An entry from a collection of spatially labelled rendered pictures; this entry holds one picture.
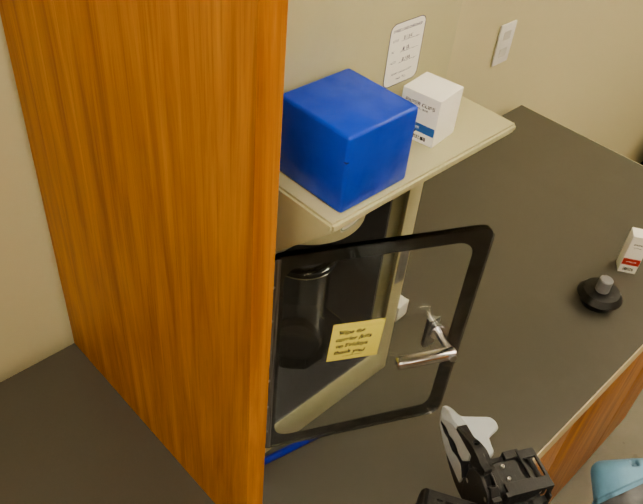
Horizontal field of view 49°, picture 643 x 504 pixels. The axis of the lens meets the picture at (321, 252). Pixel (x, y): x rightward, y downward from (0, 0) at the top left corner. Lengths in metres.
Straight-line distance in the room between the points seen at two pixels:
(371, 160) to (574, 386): 0.81
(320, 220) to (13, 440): 0.73
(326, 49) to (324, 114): 0.09
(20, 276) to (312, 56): 0.70
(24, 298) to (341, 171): 0.75
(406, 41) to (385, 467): 0.68
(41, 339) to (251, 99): 0.88
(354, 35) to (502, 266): 0.91
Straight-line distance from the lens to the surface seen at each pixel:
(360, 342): 1.00
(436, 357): 1.00
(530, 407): 1.34
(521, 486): 0.88
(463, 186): 1.79
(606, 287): 1.54
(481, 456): 0.87
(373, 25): 0.80
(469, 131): 0.88
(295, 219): 0.74
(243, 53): 0.57
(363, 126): 0.68
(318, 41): 0.74
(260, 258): 0.68
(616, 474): 0.87
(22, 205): 1.18
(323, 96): 0.72
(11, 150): 1.13
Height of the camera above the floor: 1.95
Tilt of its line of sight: 41 degrees down
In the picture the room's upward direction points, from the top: 6 degrees clockwise
